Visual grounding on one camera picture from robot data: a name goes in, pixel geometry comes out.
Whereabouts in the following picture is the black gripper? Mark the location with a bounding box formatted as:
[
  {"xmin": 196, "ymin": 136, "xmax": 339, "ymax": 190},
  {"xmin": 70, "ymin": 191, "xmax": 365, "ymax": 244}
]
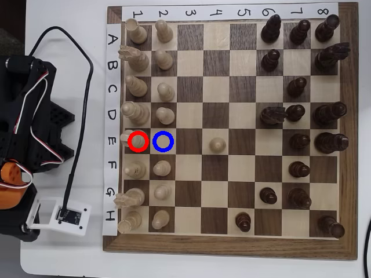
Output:
[{"xmin": 0, "ymin": 185, "xmax": 40, "ymax": 243}]

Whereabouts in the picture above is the light wooden king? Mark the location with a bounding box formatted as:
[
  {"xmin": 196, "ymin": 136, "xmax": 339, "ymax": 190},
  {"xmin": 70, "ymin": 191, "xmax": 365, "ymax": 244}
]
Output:
[{"xmin": 120, "ymin": 129, "xmax": 150, "ymax": 153}]

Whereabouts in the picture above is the light wooden rook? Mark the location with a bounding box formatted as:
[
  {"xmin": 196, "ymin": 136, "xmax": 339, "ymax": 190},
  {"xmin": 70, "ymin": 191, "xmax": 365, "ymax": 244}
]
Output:
[
  {"xmin": 117, "ymin": 210, "xmax": 143, "ymax": 234},
  {"xmin": 124, "ymin": 18, "xmax": 148, "ymax": 45}
]

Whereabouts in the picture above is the light wooden knight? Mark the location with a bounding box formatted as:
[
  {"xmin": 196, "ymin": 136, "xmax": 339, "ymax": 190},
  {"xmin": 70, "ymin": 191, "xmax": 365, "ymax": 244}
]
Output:
[
  {"xmin": 113, "ymin": 187, "xmax": 146, "ymax": 210},
  {"xmin": 118, "ymin": 45, "xmax": 150, "ymax": 72}
]

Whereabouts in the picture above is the light wooden bishop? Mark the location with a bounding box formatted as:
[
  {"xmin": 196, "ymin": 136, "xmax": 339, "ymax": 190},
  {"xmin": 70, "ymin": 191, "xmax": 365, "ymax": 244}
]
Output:
[
  {"xmin": 125, "ymin": 75, "xmax": 148, "ymax": 98},
  {"xmin": 123, "ymin": 160, "xmax": 147, "ymax": 180}
]

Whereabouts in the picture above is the light wooden pawn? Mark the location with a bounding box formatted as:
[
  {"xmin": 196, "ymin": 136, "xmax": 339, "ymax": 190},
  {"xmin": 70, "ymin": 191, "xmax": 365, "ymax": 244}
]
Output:
[
  {"xmin": 155, "ymin": 107, "xmax": 176, "ymax": 125},
  {"xmin": 155, "ymin": 19, "xmax": 174, "ymax": 43},
  {"xmin": 154, "ymin": 49, "xmax": 174, "ymax": 71},
  {"xmin": 151, "ymin": 210, "xmax": 170, "ymax": 231},
  {"xmin": 153, "ymin": 184, "xmax": 173, "ymax": 200},
  {"xmin": 209, "ymin": 137, "xmax": 227, "ymax": 153},
  {"xmin": 157, "ymin": 82, "xmax": 176, "ymax": 102},
  {"xmin": 152, "ymin": 160, "xmax": 172, "ymax": 177}
]

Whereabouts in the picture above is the light wooden queen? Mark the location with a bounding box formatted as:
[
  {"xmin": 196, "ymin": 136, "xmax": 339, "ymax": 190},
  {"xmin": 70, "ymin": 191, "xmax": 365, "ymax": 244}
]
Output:
[{"xmin": 120, "ymin": 101, "xmax": 151, "ymax": 126}]

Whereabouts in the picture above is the white paper letter strip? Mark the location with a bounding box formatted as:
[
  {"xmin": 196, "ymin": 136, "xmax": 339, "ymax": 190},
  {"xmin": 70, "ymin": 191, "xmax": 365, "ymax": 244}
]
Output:
[{"xmin": 101, "ymin": 22, "xmax": 122, "ymax": 237}]

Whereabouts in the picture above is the wooden chessboard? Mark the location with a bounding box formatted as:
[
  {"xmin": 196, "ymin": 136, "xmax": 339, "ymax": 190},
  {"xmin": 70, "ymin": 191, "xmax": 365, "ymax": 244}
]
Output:
[{"xmin": 102, "ymin": 2, "xmax": 360, "ymax": 261}]

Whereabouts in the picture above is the dark wooden knight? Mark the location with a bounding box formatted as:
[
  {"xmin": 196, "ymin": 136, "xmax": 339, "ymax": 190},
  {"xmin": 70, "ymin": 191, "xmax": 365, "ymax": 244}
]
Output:
[
  {"xmin": 260, "ymin": 106, "xmax": 288, "ymax": 126},
  {"xmin": 314, "ymin": 42, "xmax": 351, "ymax": 73}
]

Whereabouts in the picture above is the white paper number strip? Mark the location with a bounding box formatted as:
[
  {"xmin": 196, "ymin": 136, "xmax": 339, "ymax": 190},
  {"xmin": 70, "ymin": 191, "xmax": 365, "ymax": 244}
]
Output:
[{"xmin": 121, "ymin": 2, "xmax": 339, "ymax": 21}]

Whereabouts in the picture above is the dark wooden rook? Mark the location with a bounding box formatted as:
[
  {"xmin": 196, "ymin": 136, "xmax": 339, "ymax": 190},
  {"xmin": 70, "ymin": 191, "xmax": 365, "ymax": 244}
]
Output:
[
  {"xmin": 314, "ymin": 14, "xmax": 340, "ymax": 43},
  {"xmin": 317, "ymin": 215, "xmax": 346, "ymax": 240}
]

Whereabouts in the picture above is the dark wooden bishop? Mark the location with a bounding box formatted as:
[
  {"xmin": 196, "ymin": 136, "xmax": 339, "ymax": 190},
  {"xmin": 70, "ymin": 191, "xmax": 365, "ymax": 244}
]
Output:
[{"xmin": 260, "ymin": 14, "xmax": 282, "ymax": 44}]

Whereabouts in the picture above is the dark wooden king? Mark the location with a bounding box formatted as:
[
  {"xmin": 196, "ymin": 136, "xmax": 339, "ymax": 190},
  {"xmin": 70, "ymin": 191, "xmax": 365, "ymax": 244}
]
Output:
[{"xmin": 314, "ymin": 132, "xmax": 350, "ymax": 154}]

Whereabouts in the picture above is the dark wooden queen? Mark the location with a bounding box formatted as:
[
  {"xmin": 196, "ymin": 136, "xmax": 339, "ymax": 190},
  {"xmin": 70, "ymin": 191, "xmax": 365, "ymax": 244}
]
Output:
[{"xmin": 312, "ymin": 101, "xmax": 348, "ymax": 130}]

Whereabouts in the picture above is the black camera circuit board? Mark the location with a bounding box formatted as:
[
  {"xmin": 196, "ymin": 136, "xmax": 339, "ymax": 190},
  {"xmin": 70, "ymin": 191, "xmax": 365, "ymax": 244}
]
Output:
[{"xmin": 57, "ymin": 207, "xmax": 83, "ymax": 227}]

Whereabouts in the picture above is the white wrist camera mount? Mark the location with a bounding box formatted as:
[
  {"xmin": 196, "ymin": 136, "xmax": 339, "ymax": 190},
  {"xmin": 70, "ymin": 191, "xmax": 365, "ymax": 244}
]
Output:
[{"xmin": 25, "ymin": 196, "xmax": 92, "ymax": 237}]

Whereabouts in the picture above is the white red servo wire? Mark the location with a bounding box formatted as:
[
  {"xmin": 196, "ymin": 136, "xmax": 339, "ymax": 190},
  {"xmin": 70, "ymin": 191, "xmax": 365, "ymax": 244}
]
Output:
[
  {"xmin": 0, "ymin": 159, "xmax": 33, "ymax": 189},
  {"xmin": 30, "ymin": 127, "xmax": 64, "ymax": 167},
  {"xmin": 13, "ymin": 69, "xmax": 50, "ymax": 134}
]

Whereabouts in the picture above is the black camera cable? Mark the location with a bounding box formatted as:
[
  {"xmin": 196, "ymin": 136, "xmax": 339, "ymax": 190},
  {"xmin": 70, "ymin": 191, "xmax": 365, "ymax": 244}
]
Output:
[{"xmin": 28, "ymin": 25, "xmax": 95, "ymax": 221}]

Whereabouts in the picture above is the black background cable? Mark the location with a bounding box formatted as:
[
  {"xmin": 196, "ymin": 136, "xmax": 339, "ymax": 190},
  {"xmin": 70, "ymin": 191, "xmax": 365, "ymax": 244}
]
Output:
[{"xmin": 362, "ymin": 217, "xmax": 371, "ymax": 278}]

